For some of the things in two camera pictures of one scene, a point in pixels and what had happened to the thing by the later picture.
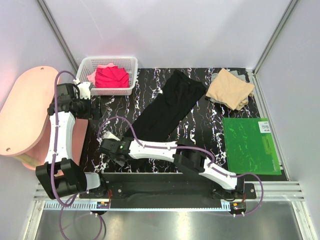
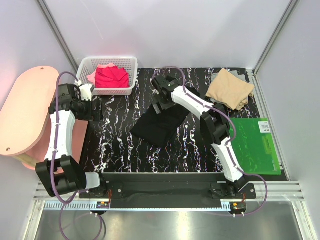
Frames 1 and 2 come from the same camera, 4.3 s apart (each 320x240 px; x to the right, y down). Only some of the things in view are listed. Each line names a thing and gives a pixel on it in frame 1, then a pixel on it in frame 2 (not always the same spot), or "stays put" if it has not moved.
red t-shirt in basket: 111,77 stays put
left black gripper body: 95,111 stays put
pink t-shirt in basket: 92,77 stays put
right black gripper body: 114,159 to 156,97
